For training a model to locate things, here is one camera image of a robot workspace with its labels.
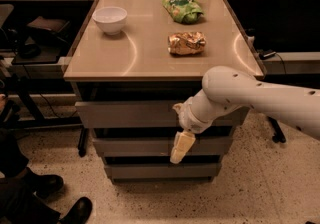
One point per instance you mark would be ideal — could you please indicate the dark trouser leg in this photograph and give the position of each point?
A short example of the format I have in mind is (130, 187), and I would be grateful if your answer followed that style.
(18, 202)

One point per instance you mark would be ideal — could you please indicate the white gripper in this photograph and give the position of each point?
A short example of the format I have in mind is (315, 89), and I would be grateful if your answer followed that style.
(188, 118)

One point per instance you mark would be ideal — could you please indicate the grey bottom drawer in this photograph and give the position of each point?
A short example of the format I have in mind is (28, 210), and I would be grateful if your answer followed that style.
(162, 171)

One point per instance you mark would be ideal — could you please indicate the grey top drawer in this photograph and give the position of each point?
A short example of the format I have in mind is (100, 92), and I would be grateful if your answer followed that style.
(127, 114)

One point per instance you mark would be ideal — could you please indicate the black shoe rear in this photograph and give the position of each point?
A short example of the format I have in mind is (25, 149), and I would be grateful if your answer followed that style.
(45, 185)

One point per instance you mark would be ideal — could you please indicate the black shoe front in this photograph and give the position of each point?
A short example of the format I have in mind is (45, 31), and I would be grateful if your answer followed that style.
(79, 213)

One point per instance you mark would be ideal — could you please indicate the gold foil snack bag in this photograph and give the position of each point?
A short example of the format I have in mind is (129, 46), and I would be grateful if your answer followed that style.
(186, 43)

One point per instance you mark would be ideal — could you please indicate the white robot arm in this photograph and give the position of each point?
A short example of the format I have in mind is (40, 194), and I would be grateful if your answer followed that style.
(225, 90)

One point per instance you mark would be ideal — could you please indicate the grey drawer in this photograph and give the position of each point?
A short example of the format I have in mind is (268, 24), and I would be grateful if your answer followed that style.
(162, 171)
(127, 114)
(158, 146)

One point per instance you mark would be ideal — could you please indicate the black table leg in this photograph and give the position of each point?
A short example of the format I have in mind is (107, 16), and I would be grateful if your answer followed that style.
(278, 136)
(38, 121)

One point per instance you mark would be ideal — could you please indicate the dark box on shelf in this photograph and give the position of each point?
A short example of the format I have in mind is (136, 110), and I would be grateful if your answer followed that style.
(42, 28)

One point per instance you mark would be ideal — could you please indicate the grey middle drawer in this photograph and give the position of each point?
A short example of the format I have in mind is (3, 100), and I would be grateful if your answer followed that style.
(158, 146)

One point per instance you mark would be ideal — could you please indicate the black headphones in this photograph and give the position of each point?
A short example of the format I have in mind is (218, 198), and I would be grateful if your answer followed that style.
(23, 44)

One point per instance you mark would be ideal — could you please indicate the grey drawer cabinet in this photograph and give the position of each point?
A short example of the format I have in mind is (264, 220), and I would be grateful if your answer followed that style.
(136, 65)

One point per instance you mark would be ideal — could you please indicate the black table leg right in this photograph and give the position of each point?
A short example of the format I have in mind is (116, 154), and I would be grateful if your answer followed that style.
(278, 136)

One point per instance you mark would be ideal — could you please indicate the black table leg left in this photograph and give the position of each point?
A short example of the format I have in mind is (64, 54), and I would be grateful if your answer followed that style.
(38, 121)

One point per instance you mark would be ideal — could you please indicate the white ceramic bowl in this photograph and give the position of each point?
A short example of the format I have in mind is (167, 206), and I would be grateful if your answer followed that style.
(110, 20)

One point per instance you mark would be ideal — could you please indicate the black power adapter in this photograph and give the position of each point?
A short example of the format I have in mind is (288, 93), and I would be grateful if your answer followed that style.
(266, 54)

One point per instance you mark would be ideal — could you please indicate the green chip bag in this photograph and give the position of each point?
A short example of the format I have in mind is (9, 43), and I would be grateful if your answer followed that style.
(183, 11)

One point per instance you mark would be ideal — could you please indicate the black shoe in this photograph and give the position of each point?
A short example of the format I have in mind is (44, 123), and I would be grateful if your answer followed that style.
(45, 185)
(79, 213)

